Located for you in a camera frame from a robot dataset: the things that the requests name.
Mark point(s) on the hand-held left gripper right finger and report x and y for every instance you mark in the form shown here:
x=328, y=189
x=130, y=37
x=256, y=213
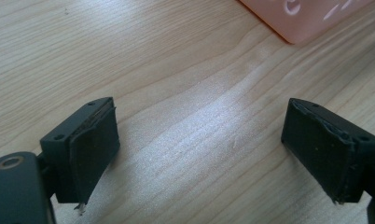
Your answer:
x=325, y=149

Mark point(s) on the pink plastic basket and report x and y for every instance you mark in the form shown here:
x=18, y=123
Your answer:
x=300, y=18

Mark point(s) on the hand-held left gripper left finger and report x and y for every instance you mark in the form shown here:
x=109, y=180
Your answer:
x=86, y=155

